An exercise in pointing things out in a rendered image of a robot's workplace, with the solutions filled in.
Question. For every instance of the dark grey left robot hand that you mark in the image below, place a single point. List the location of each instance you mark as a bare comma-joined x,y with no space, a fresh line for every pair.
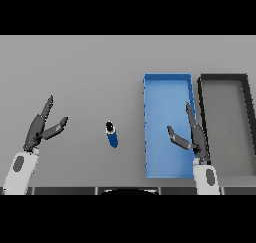
37,129

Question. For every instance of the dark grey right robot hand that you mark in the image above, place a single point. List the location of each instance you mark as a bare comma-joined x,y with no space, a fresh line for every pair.
198,137

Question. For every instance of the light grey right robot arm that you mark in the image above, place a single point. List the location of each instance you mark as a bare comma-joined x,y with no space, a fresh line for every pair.
206,178

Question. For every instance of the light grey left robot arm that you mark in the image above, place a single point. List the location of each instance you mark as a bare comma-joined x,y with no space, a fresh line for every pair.
20,171

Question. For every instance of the blue bin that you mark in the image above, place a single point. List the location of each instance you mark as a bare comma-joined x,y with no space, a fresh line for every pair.
168,126

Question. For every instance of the dark grey bin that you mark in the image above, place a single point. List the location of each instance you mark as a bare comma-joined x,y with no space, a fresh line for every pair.
228,123

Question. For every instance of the blue pipe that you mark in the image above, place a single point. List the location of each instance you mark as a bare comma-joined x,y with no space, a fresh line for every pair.
112,135

